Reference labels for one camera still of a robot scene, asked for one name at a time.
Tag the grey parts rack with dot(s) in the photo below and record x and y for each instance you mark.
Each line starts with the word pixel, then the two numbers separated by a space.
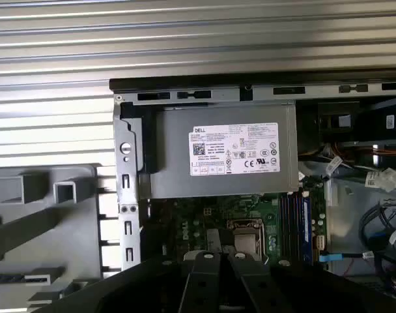
pixel 84 234

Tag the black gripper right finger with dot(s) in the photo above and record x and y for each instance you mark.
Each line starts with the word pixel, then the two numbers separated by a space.
pixel 256 287

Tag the grey power supply unit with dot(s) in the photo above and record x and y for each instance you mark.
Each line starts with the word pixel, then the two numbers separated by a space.
pixel 172 156

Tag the black open PC case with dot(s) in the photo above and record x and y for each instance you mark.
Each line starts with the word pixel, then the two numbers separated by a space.
pixel 126 182

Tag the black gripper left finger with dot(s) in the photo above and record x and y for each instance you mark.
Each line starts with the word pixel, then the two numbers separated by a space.
pixel 201 283

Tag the CPU socket with metal cover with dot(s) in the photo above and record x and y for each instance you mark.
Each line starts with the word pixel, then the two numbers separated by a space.
pixel 245 224

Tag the silver CPU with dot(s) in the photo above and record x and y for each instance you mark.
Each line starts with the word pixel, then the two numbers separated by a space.
pixel 245 243

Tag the blue RAM stick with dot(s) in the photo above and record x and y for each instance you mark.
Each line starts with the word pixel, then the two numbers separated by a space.
pixel 307 228

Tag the grey metal drive cage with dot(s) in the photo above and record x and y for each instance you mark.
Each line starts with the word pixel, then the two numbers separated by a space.
pixel 374 124

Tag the green motherboard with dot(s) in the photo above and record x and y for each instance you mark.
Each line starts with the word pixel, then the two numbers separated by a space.
pixel 191 212

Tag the black RAM slot bank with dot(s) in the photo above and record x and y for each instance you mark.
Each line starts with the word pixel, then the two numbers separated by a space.
pixel 290 228

